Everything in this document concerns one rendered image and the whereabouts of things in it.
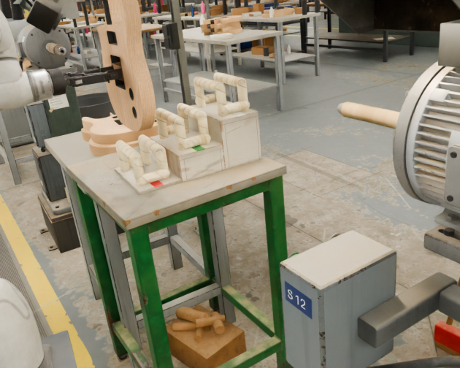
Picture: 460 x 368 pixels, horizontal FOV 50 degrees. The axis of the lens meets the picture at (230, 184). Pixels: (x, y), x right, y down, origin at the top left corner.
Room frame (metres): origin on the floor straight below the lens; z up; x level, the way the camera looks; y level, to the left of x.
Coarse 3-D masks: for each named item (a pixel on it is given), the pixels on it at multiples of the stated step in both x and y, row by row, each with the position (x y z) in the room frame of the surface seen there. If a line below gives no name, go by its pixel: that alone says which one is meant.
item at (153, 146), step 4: (140, 136) 1.66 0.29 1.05; (144, 136) 1.64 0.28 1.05; (140, 140) 1.64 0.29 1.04; (144, 140) 1.61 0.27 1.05; (148, 140) 1.59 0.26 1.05; (152, 140) 1.58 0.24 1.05; (144, 144) 1.60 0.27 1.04; (148, 144) 1.57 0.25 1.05; (152, 144) 1.55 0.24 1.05; (156, 144) 1.54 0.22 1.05; (148, 148) 1.57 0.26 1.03; (152, 148) 1.53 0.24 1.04; (156, 148) 1.51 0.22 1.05; (160, 148) 1.50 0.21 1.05; (164, 148) 1.51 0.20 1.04; (156, 152) 1.50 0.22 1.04; (160, 152) 1.50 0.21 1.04
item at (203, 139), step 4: (196, 136) 1.56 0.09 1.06; (200, 136) 1.56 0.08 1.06; (204, 136) 1.56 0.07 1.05; (208, 136) 1.57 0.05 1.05; (184, 140) 1.53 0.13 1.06; (188, 140) 1.53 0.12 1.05; (192, 140) 1.54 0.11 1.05; (196, 140) 1.54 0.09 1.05; (200, 140) 1.55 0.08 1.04; (204, 140) 1.55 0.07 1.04; (208, 140) 1.56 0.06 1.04; (180, 144) 1.52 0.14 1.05; (184, 144) 1.52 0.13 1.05; (188, 144) 1.53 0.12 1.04; (192, 144) 1.53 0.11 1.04; (196, 144) 1.54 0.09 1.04; (200, 144) 1.55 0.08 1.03; (184, 148) 1.53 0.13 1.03
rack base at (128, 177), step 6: (156, 162) 1.67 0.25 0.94; (132, 168) 1.64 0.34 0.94; (144, 168) 1.62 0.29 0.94; (150, 168) 1.62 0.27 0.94; (156, 168) 1.61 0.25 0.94; (120, 174) 1.59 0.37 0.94; (126, 174) 1.59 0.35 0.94; (132, 174) 1.58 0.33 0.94; (174, 174) 1.54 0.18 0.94; (126, 180) 1.53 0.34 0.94; (132, 180) 1.52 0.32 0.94; (162, 180) 1.49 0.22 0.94; (168, 180) 1.48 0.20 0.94; (174, 180) 1.48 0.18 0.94; (180, 180) 1.48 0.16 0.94; (132, 186) 1.48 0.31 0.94; (144, 186) 1.46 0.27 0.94; (150, 186) 1.45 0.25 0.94; (162, 186) 1.45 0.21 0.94; (138, 192) 1.42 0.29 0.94; (144, 192) 1.43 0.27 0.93
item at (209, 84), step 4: (196, 80) 1.74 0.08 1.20; (200, 80) 1.72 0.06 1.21; (204, 80) 1.70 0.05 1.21; (208, 80) 1.68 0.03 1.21; (212, 80) 1.67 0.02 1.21; (196, 84) 1.75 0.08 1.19; (200, 84) 1.72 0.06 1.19; (204, 84) 1.68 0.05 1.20; (208, 84) 1.66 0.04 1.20; (212, 84) 1.64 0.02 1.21; (216, 84) 1.62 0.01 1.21; (220, 84) 1.61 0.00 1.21; (208, 88) 1.67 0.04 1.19; (212, 88) 1.63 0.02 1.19
